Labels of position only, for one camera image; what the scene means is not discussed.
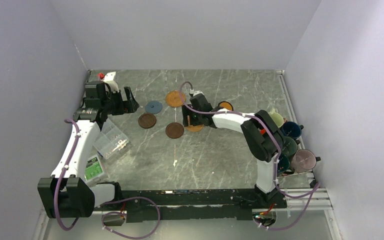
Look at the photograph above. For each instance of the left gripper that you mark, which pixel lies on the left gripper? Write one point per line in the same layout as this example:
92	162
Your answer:
129	106

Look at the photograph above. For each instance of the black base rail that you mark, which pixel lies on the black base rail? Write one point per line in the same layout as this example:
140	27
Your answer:
194	204

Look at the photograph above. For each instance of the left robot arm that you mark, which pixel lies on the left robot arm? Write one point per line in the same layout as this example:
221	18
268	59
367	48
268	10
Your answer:
65	193

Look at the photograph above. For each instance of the green label plastic box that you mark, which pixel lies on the green label plastic box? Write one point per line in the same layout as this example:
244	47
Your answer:
94	171

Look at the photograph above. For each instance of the dark wooden coaster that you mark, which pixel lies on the dark wooden coaster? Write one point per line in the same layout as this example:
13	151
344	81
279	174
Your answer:
174	130
147	120

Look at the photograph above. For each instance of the woven orange coaster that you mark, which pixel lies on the woven orange coaster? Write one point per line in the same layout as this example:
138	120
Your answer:
193	128
175	99

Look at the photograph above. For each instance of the cream green mug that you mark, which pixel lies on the cream green mug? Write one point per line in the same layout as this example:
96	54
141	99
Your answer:
277	118

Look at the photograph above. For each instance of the blue round coaster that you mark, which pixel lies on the blue round coaster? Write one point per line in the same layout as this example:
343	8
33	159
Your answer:
153	107

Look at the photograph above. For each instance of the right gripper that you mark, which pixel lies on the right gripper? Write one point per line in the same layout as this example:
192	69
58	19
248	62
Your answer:
186	113

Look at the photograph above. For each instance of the pink mauve mug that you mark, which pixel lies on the pink mauve mug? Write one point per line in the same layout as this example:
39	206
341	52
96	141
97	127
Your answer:
304	160

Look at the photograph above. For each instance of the dark green mug upper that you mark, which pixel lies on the dark green mug upper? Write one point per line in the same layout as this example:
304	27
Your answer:
290	146

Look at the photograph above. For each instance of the clear plastic screw box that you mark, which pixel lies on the clear plastic screw box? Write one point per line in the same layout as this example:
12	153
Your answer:
111	140

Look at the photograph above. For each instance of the orange black cup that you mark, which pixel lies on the orange black cup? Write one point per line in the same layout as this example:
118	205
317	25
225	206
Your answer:
226	105

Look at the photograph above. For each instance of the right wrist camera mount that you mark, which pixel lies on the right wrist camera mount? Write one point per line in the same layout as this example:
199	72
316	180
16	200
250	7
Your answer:
193	92

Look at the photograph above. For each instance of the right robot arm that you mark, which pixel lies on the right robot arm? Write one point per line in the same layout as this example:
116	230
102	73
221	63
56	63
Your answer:
264	140

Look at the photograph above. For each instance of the navy blue mug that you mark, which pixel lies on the navy blue mug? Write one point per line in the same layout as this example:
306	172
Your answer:
292	129

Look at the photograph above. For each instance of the dark teal mug lower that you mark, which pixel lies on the dark teal mug lower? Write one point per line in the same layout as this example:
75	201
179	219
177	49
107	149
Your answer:
283	166

